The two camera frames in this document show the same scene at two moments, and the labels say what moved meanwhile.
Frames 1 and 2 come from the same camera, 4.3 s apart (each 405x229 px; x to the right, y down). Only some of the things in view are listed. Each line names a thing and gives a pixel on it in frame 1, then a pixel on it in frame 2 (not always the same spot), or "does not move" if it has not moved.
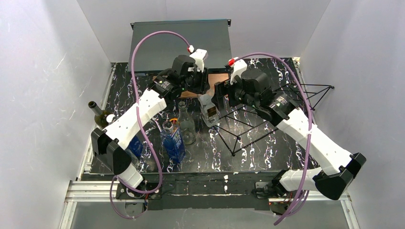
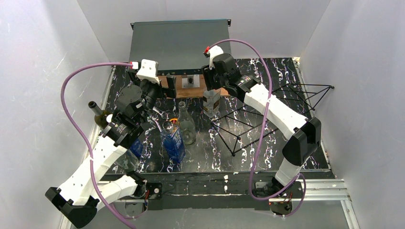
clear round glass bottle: x=186 y=125 does not move
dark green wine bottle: x=100 y=119 does not move
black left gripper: x=200 y=81 → x=163 y=88
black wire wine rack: x=241 y=128 does not move
